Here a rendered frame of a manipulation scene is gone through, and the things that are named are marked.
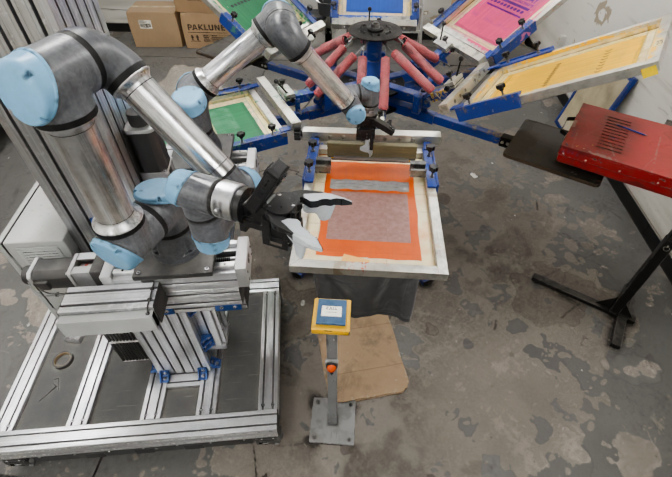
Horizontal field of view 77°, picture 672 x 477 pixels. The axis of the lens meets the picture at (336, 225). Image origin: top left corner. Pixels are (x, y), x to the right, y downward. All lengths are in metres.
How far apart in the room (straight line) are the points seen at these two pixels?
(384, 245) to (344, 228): 0.18
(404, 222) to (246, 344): 1.07
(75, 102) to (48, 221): 0.80
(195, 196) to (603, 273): 2.87
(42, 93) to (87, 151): 0.15
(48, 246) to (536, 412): 2.27
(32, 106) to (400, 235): 1.29
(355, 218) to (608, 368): 1.71
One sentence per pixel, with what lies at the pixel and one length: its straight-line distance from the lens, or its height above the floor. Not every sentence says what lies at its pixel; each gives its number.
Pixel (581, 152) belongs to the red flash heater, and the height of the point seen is 1.10.
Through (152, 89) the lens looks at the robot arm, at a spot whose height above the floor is 1.78.
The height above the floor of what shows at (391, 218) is 0.96.
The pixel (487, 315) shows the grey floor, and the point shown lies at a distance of 2.78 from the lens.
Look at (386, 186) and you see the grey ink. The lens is 1.96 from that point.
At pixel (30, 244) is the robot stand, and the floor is 1.22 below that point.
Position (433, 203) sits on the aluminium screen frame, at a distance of 1.86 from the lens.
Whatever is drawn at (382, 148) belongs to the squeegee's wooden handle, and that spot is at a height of 1.09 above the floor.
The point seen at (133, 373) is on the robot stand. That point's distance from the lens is 2.43.
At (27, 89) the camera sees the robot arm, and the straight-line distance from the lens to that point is 0.90.
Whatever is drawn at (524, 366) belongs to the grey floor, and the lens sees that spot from 2.67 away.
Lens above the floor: 2.20
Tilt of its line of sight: 45 degrees down
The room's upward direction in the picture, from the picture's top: straight up
